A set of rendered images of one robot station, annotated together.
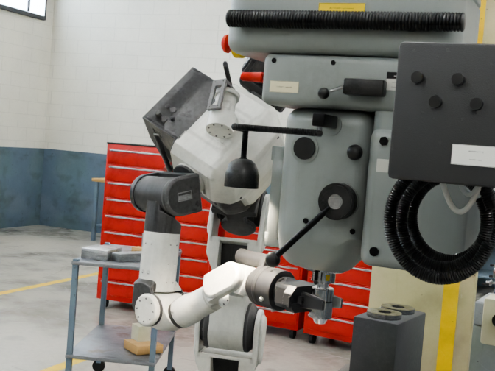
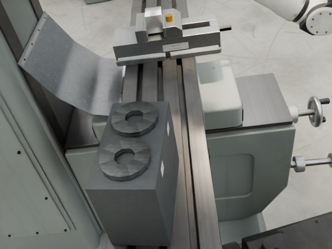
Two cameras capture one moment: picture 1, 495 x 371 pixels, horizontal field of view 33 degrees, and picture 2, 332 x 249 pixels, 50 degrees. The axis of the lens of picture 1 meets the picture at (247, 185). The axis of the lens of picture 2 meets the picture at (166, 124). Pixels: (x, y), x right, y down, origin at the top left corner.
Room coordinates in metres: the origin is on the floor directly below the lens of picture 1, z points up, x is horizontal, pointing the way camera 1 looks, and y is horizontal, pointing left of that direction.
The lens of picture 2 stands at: (2.63, -0.47, 1.59)
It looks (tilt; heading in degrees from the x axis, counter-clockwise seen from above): 43 degrees down; 163
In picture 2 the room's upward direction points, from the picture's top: 11 degrees counter-clockwise
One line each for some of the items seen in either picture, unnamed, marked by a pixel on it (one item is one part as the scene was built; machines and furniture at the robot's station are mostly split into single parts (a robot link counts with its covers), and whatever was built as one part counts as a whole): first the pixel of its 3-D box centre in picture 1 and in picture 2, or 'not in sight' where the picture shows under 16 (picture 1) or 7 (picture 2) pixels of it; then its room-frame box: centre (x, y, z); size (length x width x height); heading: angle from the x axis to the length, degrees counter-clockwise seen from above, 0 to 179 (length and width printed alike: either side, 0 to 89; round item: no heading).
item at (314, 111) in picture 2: not in sight; (305, 112); (1.88, 0.29, 0.64); 0.16 x 0.12 x 0.12; 67
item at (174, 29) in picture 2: not in sight; (172, 22); (1.63, -0.09, 1.03); 0.12 x 0.06 x 0.04; 157
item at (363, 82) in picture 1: (351, 90); not in sight; (1.53, -0.18, 1.66); 0.12 x 0.04 x 0.04; 67
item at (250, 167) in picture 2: not in sight; (183, 161); (1.69, -0.15, 0.45); 0.80 x 0.30 x 0.60; 67
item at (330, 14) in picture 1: (339, 20); not in sight; (1.53, -0.15, 1.79); 0.45 x 0.04 x 0.04; 67
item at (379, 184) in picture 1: (426, 199); not in sight; (1.60, -0.35, 1.47); 0.24 x 0.19 x 0.26; 157
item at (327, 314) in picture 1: (321, 305); not in sight; (1.68, -0.17, 1.23); 0.05 x 0.05 x 0.05
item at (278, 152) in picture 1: (280, 196); not in sight; (1.73, -0.07, 1.45); 0.04 x 0.04 x 0.21; 67
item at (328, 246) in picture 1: (333, 190); not in sight; (1.68, -0.17, 1.47); 0.21 x 0.19 x 0.32; 157
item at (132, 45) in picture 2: not in sight; (165, 33); (1.62, -0.11, 1.00); 0.35 x 0.15 x 0.11; 67
